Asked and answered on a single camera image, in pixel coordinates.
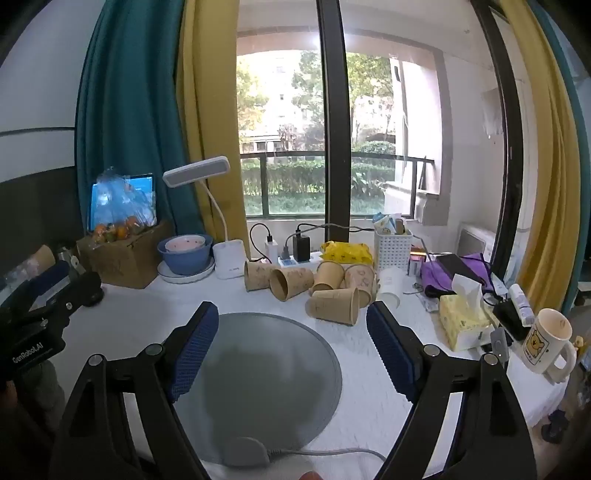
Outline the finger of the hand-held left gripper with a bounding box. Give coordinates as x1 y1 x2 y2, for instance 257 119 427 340
18 261 102 324

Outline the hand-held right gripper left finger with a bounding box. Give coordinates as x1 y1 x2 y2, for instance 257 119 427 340
48 301 220 480

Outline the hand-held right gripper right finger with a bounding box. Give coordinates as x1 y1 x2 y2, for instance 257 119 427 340
366 301 539 480

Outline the white paper cup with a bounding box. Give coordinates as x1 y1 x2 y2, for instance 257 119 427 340
376 267 407 308

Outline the brown paper cup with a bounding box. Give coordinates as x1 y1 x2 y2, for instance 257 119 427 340
270 267 315 302
308 287 360 326
344 264 376 305
244 261 279 292
314 261 345 294

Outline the silver metal clip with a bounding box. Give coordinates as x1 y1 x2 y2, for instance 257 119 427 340
58 247 87 278

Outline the grey round mat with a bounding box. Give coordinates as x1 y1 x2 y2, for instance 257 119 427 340
173 313 343 464

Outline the yellow tissue box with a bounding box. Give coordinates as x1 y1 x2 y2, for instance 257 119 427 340
438 273 496 352

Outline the cardboard box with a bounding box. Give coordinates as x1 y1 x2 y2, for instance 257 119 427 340
76 220 173 289

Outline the white plate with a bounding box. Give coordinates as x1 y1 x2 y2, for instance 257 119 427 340
157 257 217 284

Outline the purple cloth bag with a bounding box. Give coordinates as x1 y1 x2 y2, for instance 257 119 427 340
421 253 496 299

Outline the blue bowl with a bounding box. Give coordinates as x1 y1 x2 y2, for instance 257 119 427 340
157 234 214 277

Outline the small pink box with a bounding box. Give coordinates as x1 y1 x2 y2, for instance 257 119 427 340
409 249 431 277

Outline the white desk lamp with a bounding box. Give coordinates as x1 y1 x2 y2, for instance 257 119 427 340
163 156 246 280

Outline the white plastic basket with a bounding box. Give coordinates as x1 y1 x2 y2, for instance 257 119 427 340
373 227 413 273

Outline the clear bag of oranges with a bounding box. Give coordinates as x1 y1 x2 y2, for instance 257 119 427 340
90 167 158 244

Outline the black notebook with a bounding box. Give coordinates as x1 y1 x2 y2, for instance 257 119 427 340
436 254 486 283

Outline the pink bowl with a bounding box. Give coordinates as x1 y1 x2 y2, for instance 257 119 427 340
165 234 206 254

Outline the yellow plastic bag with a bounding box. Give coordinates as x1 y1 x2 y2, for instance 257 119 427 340
321 241 373 267

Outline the black case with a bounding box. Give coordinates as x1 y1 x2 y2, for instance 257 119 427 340
492 299 532 342

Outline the white power strip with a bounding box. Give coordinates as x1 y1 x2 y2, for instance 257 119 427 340
277 251 325 271

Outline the blue tablet screen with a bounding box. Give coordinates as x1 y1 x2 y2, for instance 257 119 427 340
91 173 158 229

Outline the white tube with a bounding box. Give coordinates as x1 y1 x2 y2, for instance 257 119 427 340
508 284 536 325

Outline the white appliance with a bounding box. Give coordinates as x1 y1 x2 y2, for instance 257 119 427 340
457 223 498 260

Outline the white bear mug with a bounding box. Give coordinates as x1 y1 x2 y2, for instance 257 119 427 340
522 308 579 385

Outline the black balcony railing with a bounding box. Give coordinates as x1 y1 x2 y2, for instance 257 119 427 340
240 151 435 219

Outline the yellow curtain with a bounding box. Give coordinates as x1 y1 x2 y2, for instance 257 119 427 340
175 0 252 260
499 0 583 315

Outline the black cable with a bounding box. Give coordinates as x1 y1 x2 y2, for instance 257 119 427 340
249 223 274 262
295 222 376 237

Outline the black window frame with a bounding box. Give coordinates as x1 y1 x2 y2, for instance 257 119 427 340
316 0 354 250

